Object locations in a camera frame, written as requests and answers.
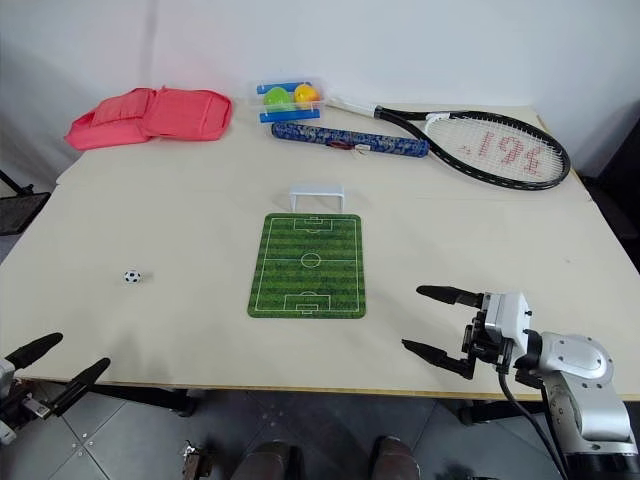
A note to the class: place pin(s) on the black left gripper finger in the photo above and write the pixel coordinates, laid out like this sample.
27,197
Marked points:
35,348
80,382

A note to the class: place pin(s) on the green plastic ball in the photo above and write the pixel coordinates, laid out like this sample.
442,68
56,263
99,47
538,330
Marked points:
276,98

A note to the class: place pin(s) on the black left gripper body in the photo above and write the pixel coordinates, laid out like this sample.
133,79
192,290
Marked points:
22,402

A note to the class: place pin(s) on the yellow plastic ball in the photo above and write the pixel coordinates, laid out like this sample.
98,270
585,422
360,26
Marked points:
306,93

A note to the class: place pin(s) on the red tassel with tag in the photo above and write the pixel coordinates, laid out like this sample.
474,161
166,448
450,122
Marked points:
347,146

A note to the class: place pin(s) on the black mesh stand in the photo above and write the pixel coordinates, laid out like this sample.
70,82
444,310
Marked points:
20,210

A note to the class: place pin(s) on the dark rounded shape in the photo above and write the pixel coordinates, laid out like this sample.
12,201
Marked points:
270,462
395,457

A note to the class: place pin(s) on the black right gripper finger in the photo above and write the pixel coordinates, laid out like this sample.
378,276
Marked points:
432,352
447,294

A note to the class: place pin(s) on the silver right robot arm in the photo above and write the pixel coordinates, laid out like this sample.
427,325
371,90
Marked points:
585,385

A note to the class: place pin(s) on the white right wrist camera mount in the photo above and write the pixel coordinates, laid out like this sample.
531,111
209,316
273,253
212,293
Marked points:
510,315

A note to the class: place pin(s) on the black furniture piece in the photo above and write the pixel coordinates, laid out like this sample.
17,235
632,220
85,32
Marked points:
617,185

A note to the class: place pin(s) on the pink fabric bag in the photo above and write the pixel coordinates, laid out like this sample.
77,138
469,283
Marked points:
150,117

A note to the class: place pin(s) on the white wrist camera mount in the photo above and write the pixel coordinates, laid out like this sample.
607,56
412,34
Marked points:
510,315
5,372

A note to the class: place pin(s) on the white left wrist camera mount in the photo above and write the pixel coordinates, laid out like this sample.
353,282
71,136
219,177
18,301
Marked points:
5,372

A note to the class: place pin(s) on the white miniature goal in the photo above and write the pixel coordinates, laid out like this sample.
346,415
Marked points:
318,190

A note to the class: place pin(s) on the mini soccer ball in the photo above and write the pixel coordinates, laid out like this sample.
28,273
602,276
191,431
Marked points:
131,277

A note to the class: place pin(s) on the green soccer field mat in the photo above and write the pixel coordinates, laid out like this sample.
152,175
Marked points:
310,267

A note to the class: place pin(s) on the clear box with blue bars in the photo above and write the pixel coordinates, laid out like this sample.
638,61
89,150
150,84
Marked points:
287,116

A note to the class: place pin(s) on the blue patterned scroll tube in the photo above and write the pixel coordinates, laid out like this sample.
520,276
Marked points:
310,135

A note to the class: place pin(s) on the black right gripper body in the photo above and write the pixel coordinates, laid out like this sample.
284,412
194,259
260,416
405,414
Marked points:
480,345

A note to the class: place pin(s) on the black tennis racket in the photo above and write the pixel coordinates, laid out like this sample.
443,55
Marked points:
400,118

